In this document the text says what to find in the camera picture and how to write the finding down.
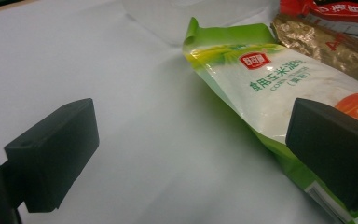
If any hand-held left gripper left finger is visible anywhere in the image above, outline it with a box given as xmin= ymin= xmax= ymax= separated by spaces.
xmin=0 ymin=98 xmax=101 ymax=214

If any green and white pouch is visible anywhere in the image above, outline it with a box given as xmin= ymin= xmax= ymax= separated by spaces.
xmin=181 ymin=17 xmax=358 ymax=224

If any gold foil packet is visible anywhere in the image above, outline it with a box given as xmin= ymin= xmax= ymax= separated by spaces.
xmin=269 ymin=13 xmax=358 ymax=90

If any white table sheet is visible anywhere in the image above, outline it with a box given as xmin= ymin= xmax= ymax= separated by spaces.
xmin=0 ymin=0 xmax=358 ymax=224

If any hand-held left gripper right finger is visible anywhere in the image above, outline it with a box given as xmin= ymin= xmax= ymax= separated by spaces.
xmin=284 ymin=97 xmax=358 ymax=213

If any red and black packet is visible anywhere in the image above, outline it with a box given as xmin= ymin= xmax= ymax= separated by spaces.
xmin=279 ymin=0 xmax=358 ymax=39

